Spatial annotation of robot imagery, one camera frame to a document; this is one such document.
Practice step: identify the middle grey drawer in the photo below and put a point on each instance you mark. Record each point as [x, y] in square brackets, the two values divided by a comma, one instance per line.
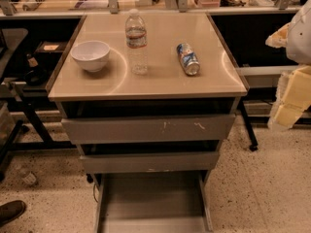
[149, 162]

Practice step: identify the top grey drawer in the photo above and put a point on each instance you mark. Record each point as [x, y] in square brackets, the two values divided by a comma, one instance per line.
[147, 129]

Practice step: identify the grey drawer cabinet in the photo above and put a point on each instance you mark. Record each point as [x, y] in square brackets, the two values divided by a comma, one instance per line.
[165, 90]

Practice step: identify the white ceramic bowl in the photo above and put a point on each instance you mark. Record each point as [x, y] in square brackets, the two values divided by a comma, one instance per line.
[91, 56]

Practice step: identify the small bottle on floor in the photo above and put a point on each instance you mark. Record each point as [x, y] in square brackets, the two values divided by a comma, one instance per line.
[27, 176]

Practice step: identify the clear plastic water bottle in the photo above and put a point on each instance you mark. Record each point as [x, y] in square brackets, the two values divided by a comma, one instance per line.
[136, 42]

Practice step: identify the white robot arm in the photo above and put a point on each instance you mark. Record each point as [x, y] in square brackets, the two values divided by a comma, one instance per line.
[298, 47]

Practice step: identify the brown shoe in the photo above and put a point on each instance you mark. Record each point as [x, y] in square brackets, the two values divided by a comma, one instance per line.
[11, 211]

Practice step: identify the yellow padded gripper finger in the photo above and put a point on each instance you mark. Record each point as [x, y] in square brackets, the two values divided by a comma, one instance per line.
[279, 38]
[293, 98]

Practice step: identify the bottom open grey drawer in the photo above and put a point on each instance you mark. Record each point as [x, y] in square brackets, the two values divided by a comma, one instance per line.
[168, 202]

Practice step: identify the blue soda can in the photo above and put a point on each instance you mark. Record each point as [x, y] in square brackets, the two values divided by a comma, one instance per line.
[188, 59]

